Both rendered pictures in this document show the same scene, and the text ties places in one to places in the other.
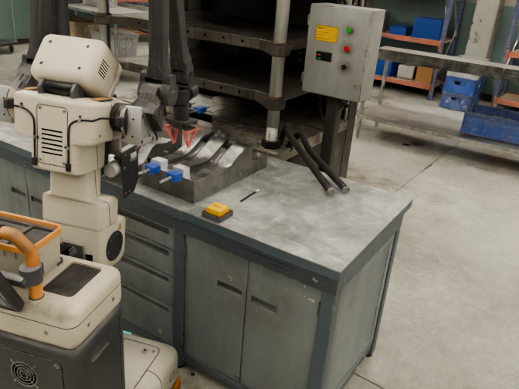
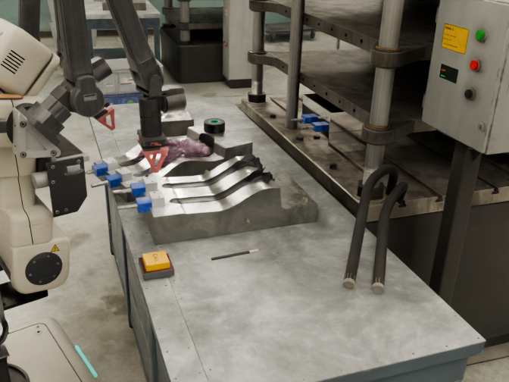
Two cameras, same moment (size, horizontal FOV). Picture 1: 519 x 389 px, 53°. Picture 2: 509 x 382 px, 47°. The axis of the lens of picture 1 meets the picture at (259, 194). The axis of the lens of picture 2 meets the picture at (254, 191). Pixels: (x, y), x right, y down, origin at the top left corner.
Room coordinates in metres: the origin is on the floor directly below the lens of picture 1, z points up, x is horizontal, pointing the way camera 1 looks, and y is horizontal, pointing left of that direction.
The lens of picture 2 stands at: (0.76, -0.86, 1.65)
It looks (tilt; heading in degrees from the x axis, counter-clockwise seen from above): 25 degrees down; 39
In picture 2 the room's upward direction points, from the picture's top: 2 degrees clockwise
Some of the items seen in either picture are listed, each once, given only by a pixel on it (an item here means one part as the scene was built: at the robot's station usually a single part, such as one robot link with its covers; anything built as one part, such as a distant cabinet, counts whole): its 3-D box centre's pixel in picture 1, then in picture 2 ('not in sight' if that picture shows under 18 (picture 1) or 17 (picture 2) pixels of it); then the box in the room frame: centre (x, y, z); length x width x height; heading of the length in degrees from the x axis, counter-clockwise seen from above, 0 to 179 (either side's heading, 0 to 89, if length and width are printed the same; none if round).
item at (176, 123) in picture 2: not in sight; (167, 123); (2.38, 0.92, 0.84); 0.20 x 0.15 x 0.07; 149
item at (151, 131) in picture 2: (181, 113); (151, 127); (1.76, 0.30, 1.12); 0.10 x 0.07 x 0.07; 59
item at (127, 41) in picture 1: (114, 43); not in sight; (7.33, 2.18, 0.42); 0.60 x 0.42 x 0.33; 50
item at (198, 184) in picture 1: (208, 160); (226, 194); (1.99, 0.22, 0.87); 0.50 x 0.26 x 0.14; 149
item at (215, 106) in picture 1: (220, 99); (367, 118); (2.95, 0.27, 0.87); 0.50 x 0.27 x 0.17; 149
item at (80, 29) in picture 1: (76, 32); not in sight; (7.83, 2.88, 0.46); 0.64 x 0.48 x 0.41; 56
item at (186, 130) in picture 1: (185, 133); (154, 154); (1.75, 0.28, 1.05); 0.07 x 0.07 x 0.09; 59
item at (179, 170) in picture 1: (172, 177); (140, 205); (1.73, 0.32, 0.89); 0.13 x 0.05 x 0.05; 149
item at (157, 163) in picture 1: (150, 169); (134, 189); (1.78, 0.41, 0.89); 0.13 x 0.05 x 0.05; 149
